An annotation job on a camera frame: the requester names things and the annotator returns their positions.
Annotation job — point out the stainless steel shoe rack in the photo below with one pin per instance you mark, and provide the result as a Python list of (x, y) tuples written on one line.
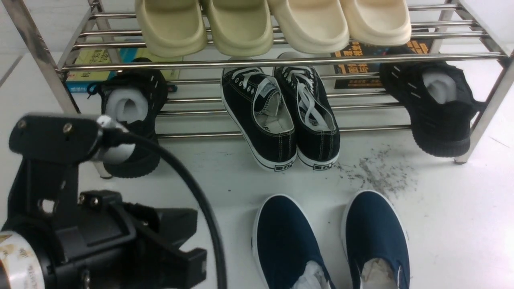
[(94, 31)]

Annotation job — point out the olive foam slipper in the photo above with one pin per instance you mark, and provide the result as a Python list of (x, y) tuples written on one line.
[(239, 28), (171, 28)]

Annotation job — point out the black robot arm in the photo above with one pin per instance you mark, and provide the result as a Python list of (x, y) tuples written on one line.
[(28, 250)]

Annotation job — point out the right black canvas sneaker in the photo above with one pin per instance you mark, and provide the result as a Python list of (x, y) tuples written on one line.
[(318, 136)]

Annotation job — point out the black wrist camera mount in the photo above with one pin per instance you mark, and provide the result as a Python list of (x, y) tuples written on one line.
[(52, 147)]

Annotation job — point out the left black canvas sneaker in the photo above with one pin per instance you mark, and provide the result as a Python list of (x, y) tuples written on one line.
[(254, 101)]

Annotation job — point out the black mesh sneaker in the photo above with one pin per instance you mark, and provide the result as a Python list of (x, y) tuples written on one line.
[(439, 101), (134, 98)]

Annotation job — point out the left olive foam slipper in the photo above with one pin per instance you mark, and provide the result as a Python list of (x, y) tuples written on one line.
[(171, 28)]

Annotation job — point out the cream foam slipper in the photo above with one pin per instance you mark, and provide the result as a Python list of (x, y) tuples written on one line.
[(378, 22), (312, 26)]

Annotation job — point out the right black mesh sneaker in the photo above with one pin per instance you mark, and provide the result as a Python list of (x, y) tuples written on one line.
[(439, 101)]

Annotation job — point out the right cream foam slipper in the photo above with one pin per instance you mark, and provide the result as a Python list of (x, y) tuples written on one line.
[(378, 22)]

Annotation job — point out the navy slip-on shoe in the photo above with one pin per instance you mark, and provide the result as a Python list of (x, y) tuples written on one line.
[(371, 230), (285, 248)]

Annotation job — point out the black and orange book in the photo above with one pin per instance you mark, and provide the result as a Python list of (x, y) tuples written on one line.
[(357, 49)]

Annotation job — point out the right olive foam slipper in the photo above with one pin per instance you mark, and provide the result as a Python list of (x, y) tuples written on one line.
[(239, 28)]

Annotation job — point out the left black mesh sneaker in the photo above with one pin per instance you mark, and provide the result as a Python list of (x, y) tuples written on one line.
[(134, 98)]

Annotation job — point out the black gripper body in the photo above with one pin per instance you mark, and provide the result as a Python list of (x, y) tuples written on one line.
[(121, 245)]

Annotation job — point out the black canvas sneaker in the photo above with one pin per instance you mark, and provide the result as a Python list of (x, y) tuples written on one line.
[(318, 136), (254, 101)]

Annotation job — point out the left cream foam slipper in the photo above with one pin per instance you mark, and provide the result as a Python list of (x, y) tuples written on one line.
[(312, 26)]

